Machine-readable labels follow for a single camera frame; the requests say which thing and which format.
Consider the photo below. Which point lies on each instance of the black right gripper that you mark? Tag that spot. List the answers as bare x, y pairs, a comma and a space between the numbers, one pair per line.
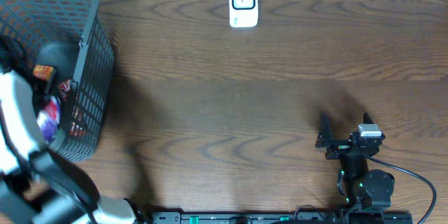
339, 148

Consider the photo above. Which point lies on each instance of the red orange patterned snack packet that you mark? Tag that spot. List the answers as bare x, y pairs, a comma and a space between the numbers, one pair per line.
64, 89

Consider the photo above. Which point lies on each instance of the red purple snack bag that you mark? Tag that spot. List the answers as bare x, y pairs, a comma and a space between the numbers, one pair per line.
48, 119

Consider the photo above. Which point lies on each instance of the small orange snack packet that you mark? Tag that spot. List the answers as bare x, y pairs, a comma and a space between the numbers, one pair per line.
45, 74

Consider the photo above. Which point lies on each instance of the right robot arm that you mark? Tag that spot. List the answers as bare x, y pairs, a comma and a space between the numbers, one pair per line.
367, 191

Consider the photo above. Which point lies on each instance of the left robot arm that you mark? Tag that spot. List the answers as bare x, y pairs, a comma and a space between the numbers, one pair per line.
37, 184

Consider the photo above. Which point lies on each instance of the white barcode scanner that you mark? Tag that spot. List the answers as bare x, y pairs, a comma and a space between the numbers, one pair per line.
243, 13

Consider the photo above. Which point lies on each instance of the gray plastic mesh basket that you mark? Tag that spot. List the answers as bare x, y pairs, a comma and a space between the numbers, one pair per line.
67, 35

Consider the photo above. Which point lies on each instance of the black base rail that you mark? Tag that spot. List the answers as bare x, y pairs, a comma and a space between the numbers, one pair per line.
171, 217

